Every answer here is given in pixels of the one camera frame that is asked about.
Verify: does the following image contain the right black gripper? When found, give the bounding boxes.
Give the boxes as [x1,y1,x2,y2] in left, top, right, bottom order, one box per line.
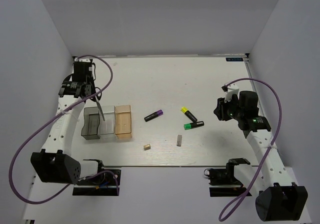
[213,94,244,121]

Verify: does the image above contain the black handled scissors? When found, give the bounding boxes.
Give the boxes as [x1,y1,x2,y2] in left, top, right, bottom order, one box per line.
[90,93,105,121]

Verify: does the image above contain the yellow capped highlighter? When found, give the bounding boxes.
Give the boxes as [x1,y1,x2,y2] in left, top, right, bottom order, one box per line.
[181,107,198,122]

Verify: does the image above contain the purple capped highlighter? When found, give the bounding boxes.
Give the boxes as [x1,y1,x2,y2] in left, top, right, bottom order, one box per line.
[144,109,163,122]

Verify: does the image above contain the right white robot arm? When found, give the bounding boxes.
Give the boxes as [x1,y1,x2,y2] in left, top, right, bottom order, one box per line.
[212,88,308,222]

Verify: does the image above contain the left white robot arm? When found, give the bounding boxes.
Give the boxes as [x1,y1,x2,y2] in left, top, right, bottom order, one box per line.
[30,59,106,184]

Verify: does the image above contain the green capped highlighter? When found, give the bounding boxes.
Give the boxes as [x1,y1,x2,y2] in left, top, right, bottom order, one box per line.
[183,121,204,130]

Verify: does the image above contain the right blue table label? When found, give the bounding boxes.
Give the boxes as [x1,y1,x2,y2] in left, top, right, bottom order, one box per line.
[225,57,244,62]

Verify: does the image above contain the grey white eraser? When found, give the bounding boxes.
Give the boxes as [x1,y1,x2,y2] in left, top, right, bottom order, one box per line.
[176,135,182,147]

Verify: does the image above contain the dark grey transparent container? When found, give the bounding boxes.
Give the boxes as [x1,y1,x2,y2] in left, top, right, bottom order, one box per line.
[81,107,100,140]

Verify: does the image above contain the clear transparent container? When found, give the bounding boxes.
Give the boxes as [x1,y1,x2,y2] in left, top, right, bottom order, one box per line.
[98,105,117,142]

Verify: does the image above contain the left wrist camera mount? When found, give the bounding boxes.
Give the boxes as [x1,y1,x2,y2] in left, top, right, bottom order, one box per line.
[74,56,93,63]

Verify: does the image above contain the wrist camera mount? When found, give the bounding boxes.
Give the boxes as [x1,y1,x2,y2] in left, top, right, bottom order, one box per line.
[74,56,93,63]
[221,83,239,103]

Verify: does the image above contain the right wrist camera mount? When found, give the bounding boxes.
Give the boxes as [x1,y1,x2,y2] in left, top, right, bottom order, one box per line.
[221,83,239,103]

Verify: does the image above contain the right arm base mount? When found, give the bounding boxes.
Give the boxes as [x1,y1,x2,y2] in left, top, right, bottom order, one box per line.
[203,168,246,197]

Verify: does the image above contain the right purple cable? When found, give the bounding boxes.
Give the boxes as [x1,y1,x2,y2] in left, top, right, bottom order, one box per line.
[218,78,282,222]

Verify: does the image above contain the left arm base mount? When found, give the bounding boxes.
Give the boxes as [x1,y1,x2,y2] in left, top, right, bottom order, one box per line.
[72,169,122,197]

